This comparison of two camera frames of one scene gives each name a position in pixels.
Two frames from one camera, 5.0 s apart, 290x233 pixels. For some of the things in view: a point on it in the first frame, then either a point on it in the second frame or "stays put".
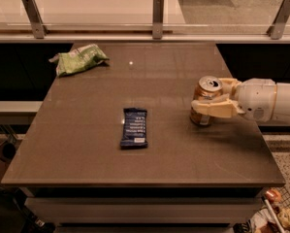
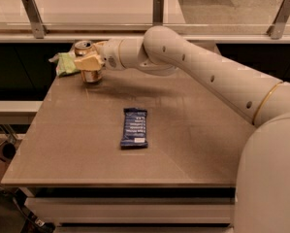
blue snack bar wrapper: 135,128 stays put
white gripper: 256,97 → 110,56
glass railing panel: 128,9 stays put
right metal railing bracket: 275,30 stays put
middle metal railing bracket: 157,16 stays put
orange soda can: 208,87 → 81,49
